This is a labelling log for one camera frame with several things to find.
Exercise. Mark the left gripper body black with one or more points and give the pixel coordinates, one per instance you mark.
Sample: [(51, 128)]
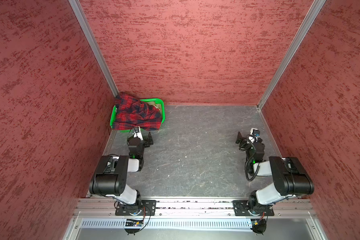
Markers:
[(147, 140)]

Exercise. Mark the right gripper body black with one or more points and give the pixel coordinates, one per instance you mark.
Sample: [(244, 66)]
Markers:
[(244, 140)]

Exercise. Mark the red plaid skirt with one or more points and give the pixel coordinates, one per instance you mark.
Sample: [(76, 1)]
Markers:
[(136, 114)]

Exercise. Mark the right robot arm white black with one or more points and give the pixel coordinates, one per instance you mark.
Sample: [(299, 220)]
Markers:
[(290, 179)]

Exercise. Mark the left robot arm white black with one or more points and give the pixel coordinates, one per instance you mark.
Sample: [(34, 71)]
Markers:
[(110, 177)]

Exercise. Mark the olive green garment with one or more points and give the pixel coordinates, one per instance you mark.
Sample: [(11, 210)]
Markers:
[(154, 104)]

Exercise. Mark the green plastic basket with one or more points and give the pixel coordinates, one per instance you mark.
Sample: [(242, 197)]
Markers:
[(161, 109)]

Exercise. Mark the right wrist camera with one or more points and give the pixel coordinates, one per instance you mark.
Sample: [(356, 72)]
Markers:
[(255, 135)]

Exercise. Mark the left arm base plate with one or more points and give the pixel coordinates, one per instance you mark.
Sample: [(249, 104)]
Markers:
[(139, 209)]

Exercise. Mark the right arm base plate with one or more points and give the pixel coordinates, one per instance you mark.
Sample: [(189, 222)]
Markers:
[(243, 208)]

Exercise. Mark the aluminium front rail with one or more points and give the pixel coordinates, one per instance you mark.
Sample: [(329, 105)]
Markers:
[(182, 207)]

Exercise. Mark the slotted cable duct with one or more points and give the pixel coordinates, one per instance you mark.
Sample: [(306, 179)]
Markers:
[(181, 224)]

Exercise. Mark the right aluminium corner post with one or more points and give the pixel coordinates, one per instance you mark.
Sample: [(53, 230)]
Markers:
[(305, 26)]

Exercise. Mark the aluminium corner post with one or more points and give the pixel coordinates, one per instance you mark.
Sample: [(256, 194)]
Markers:
[(305, 26), (85, 26)]

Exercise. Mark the left aluminium corner post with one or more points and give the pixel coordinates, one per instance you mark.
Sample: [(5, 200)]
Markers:
[(85, 26)]

